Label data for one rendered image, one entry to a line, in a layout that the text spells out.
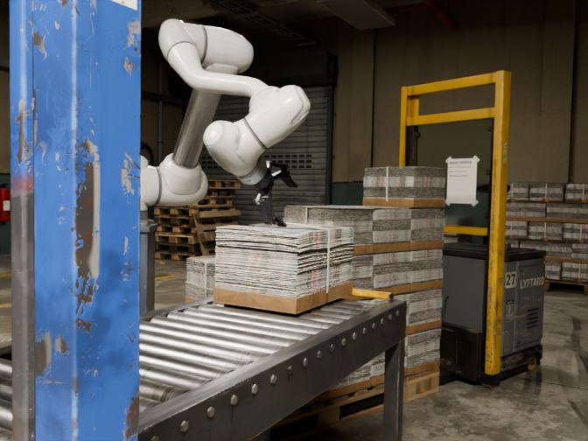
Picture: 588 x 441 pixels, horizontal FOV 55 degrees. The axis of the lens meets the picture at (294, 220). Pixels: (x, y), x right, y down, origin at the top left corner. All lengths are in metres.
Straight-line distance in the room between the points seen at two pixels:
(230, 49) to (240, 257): 0.71
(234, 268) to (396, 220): 1.49
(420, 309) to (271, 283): 1.74
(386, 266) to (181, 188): 1.22
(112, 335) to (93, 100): 0.20
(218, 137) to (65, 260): 0.98
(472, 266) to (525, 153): 5.44
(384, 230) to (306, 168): 7.25
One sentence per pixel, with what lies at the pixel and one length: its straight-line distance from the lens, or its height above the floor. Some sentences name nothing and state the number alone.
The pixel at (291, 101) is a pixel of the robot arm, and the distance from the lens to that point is 1.45.
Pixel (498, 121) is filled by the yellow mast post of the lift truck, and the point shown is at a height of 1.56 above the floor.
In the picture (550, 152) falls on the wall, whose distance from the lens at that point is 8.89.
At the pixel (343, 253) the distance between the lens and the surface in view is 1.79.
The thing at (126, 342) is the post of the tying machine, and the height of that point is 1.01.
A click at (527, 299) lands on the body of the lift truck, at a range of 3.87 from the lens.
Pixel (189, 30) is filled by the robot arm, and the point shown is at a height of 1.65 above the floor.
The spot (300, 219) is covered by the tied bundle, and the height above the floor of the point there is 1.00.
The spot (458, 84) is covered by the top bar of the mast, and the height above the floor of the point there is 1.81.
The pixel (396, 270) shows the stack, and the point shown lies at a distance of 3.03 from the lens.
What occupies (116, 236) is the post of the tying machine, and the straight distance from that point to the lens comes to 0.50.
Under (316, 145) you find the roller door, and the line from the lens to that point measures 10.04.
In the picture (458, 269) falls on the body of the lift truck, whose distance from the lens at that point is 3.76.
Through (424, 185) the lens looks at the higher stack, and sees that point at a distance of 3.17.
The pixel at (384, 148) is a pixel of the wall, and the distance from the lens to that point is 9.57.
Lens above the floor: 1.14
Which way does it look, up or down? 3 degrees down
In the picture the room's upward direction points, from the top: 1 degrees clockwise
